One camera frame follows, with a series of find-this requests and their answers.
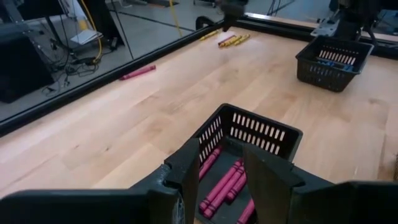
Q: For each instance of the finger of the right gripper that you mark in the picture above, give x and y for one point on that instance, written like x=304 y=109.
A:
x=229 y=23

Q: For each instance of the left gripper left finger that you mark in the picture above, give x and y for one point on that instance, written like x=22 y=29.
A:
x=188 y=174

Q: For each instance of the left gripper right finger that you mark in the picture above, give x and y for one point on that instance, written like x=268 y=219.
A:
x=270 y=186

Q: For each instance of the black slotted plastic basket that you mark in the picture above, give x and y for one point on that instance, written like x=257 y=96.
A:
x=267 y=125
x=323 y=77

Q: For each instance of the blue crayon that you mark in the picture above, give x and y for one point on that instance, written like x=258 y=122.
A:
x=325 y=63
x=343 y=67

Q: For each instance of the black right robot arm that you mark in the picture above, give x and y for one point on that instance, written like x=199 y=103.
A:
x=351 y=15

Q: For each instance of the yellow crayon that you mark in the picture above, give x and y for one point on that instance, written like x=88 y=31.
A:
x=234 y=40
x=210 y=35
x=242 y=39

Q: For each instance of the white paper sheet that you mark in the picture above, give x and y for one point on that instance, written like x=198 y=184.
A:
x=84 y=37

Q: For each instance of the black equipment box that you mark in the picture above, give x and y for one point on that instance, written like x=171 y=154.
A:
x=21 y=68

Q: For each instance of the black desk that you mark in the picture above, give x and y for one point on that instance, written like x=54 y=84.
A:
x=31 y=7

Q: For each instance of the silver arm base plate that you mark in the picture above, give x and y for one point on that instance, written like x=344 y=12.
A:
x=323 y=28

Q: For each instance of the black post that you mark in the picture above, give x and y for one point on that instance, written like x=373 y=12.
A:
x=99 y=18

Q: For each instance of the black table frame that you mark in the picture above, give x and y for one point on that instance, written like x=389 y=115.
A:
x=62 y=98

